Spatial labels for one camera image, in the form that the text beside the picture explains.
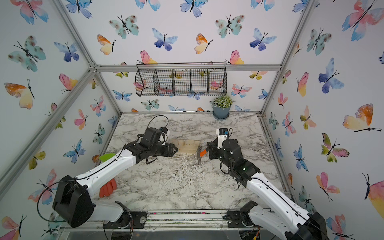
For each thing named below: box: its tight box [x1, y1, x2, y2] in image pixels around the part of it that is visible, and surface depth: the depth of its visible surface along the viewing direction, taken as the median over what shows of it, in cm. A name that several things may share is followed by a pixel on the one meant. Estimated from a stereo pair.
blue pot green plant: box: [212, 95, 233, 121], surface depth 110 cm
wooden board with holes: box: [171, 139, 200, 154], surface depth 100 cm
